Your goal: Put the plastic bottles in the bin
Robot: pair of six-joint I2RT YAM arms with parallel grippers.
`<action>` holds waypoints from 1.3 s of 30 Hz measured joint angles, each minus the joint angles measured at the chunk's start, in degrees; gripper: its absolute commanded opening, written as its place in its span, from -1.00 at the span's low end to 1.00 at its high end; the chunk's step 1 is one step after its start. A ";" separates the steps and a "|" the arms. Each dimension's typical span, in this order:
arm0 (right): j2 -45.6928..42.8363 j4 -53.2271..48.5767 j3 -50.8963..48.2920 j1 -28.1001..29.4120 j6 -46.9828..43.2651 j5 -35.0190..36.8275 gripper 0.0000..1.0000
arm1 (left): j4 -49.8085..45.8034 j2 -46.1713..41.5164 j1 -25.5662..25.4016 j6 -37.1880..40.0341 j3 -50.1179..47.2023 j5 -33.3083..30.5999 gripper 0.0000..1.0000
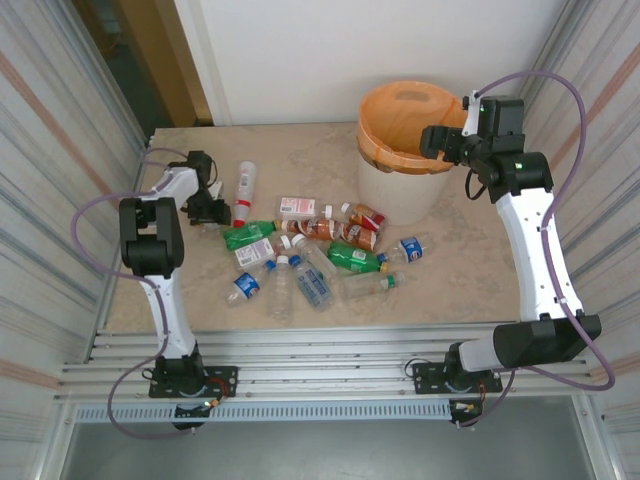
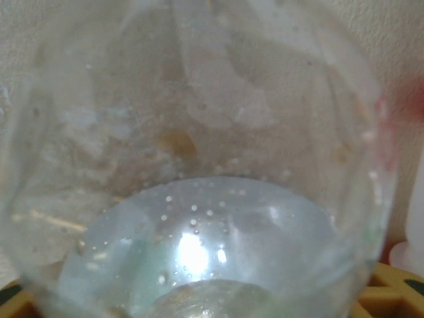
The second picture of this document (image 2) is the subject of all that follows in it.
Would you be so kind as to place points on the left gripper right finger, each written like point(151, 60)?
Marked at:
point(397, 295)

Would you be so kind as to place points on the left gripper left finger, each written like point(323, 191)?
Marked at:
point(13, 303)

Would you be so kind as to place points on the clear bottle pink label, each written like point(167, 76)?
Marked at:
point(415, 198)

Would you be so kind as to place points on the clear bottle blue label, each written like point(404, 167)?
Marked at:
point(198, 132)

